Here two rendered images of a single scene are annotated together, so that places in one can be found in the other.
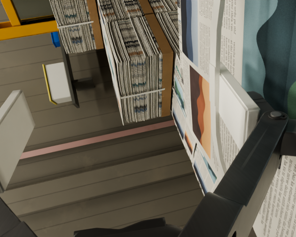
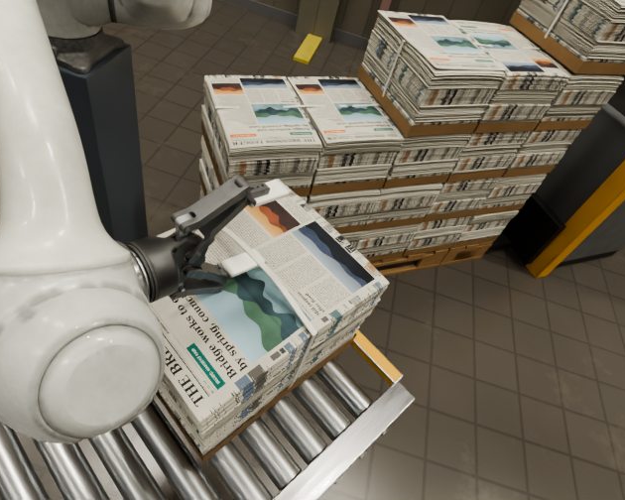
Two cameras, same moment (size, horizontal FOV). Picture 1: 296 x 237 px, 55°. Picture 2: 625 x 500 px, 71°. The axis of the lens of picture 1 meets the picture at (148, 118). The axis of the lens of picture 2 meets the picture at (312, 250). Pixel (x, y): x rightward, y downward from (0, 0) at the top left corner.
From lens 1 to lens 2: 52 cm
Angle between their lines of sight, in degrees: 40
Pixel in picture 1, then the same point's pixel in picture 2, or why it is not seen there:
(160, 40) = (431, 129)
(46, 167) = not seen: outside the picture
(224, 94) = (247, 262)
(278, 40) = (254, 290)
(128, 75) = (417, 71)
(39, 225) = not seen: outside the picture
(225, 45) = (278, 263)
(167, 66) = (398, 119)
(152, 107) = (374, 64)
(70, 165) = not seen: outside the picture
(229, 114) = (238, 262)
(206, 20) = (301, 257)
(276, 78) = (244, 280)
